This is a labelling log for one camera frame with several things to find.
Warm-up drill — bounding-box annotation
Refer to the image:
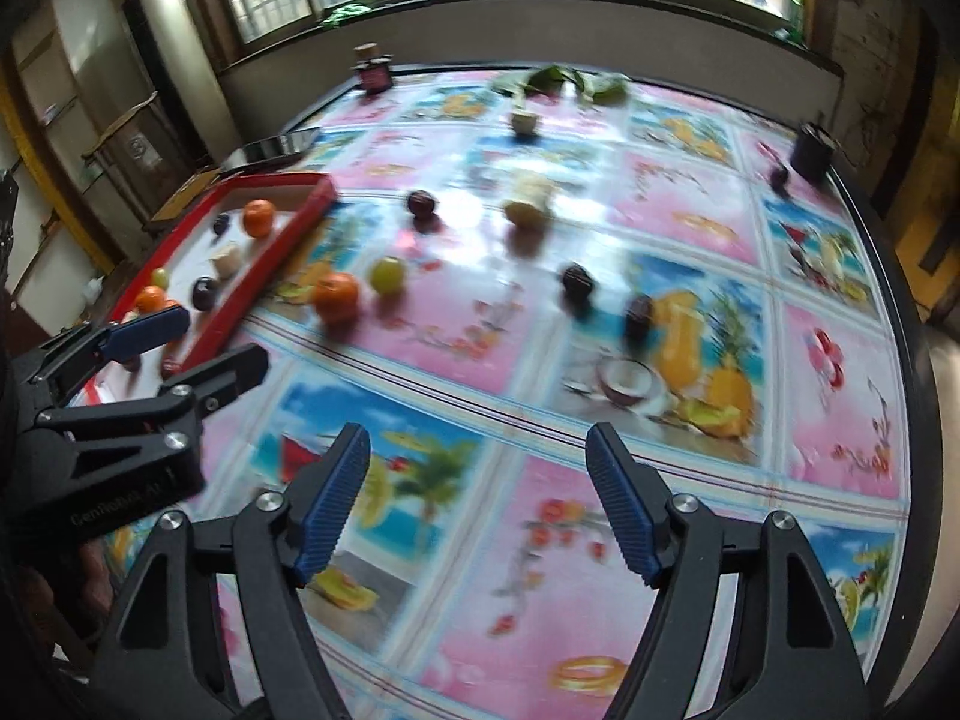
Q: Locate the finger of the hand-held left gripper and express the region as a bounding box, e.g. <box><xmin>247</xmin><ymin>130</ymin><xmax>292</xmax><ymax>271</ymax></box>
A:
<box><xmin>36</xmin><ymin>345</ymin><xmax>269</xmax><ymax>482</ymax></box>
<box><xmin>15</xmin><ymin>306</ymin><xmax>191</xmax><ymax>391</ymax></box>

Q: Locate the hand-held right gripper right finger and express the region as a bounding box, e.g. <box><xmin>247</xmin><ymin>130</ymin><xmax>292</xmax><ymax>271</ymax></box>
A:
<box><xmin>587</xmin><ymin>424</ymin><xmax>871</xmax><ymax>720</ymax></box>

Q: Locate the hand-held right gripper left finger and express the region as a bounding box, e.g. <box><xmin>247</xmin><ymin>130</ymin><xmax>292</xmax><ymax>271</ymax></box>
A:
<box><xmin>88</xmin><ymin>424</ymin><xmax>371</xmax><ymax>720</ymax></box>

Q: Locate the red rimmed white tray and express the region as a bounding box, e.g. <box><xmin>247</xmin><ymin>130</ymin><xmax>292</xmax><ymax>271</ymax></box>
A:
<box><xmin>88</xmin><ymin>171</ymin><xmax>338</xmax><ymax>406</ymax></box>

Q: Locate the brown cardboard sheet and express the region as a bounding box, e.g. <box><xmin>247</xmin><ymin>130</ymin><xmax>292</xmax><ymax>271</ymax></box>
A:
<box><xmin>150</xmin><ymin>169</ymin><xmax>241</xmax><ymax>222</ymax></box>

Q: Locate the fruit print tablecloth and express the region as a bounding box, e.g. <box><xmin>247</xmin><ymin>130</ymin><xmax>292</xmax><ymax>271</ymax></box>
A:
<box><xmin>90</xmin><ymin>64</ymin><xmax>912</xmax><ymax>720</ymax></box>

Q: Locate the black smartphone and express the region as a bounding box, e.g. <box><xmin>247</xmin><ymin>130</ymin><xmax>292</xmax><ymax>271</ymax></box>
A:
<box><xmin>221</xmin><ymin>127</ymin><xmax>322</xmax><ymax>170</ymax></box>

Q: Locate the wooden shelf unit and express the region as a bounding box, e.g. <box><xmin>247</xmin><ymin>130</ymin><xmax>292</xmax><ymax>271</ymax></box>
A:
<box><xmin>0</xmin><ymin>0</ymin><xmax>151</xmax><ymax>263</ymax></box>

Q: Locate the tall grey refrigerator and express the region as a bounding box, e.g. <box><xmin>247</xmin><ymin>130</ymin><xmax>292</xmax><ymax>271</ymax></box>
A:
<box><xmin>112</xmin><ymin>0</ymin><xmax>226</xmax><ymax>173</ymax></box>

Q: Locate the pale banana piece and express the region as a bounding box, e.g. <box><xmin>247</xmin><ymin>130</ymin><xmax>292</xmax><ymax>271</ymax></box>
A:
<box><xmin>502</xmin><ymin>172</ymin><xmax>556</xmax><ymax>226</ymax></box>

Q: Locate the dark red perfume bottle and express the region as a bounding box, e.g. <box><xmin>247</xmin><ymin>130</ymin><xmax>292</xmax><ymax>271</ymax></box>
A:
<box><xmin>354</xmin><ymin>43</ymin><xmax>395</xmax><ymax>95</ymax></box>

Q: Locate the black cup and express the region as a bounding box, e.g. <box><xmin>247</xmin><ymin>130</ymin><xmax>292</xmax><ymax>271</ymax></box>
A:
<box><xmin>790</xmin><ymin>122</ymin><xmax>835</xmax><ymax>181</ymax></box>

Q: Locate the green leaf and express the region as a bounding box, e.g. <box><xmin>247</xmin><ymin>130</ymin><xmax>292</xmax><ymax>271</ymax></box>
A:
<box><xmin>581</xmin><ymin>75</ymin><xmax>629</xmax><ymax>104</ymax></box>
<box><xmin>491</xmin><ymin>66</ymin><xmax>582</xmax><ymax>98</ymax></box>

